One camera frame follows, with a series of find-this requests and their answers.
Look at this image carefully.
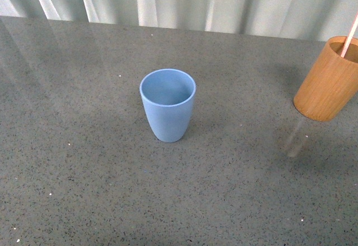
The light blue plastic cup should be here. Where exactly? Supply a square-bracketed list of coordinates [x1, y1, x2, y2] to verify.
[139, 69, 196, 143]

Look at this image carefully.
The white pleated curtain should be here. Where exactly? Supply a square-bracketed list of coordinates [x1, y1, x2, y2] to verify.
[1, 0, 357, 41]

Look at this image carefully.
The wooden cylindrical chopstick holder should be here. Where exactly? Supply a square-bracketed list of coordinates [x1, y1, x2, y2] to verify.
[293, 36, 357, 121]

